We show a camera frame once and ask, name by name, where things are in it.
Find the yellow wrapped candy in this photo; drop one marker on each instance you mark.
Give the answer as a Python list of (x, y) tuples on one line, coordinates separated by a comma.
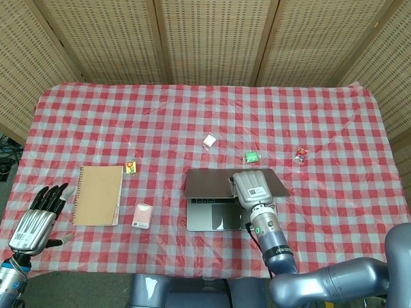
[(131, 168)]

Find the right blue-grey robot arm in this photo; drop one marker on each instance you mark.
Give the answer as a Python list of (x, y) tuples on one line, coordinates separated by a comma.
[(321, 285)]

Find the woven wooden folding screen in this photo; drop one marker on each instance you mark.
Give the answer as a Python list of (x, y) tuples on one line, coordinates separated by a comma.
[(212, 38)]

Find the pink tissue pack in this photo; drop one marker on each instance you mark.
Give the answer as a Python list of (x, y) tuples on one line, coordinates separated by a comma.
[(142, 216)]

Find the red white checkered tablecloth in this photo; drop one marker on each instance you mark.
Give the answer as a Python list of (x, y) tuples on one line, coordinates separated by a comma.
[(144, 122)]

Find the brown spiral notebook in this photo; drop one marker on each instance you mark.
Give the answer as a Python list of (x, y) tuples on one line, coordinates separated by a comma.
[(98, 195)]

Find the blue-grey robot torso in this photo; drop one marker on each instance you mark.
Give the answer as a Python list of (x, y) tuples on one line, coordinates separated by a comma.
[(192, 292)]

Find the white wrapped candy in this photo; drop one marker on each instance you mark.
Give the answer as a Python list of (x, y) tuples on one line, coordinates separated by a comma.
[(209, 141)]

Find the red colourful wrapped candy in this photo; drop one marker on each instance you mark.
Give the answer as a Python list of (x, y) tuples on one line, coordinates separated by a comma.
[(301, 155)]

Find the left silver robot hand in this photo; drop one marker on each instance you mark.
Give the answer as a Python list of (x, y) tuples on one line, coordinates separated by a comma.
[(32, 229)]

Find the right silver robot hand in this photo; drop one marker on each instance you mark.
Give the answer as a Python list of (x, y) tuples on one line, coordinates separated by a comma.
[(253, 189)]

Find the green wrapped candy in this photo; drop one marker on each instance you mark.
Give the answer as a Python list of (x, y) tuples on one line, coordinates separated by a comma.
[(251, 157)]

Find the silver laptop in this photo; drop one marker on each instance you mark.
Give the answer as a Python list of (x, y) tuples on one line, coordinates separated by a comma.
[(208, 183)]

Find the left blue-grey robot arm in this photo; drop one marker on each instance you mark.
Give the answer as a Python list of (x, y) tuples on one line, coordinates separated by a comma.
[(11, 282)]

